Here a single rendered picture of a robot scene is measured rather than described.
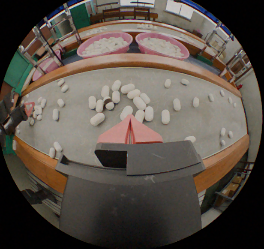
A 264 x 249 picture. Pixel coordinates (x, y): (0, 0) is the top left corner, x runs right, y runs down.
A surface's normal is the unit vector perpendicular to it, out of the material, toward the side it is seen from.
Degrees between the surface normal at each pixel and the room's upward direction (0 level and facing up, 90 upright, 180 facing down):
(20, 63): 90
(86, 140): 0
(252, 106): 90
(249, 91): 90
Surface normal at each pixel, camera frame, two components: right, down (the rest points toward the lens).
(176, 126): 0.00, -0.25
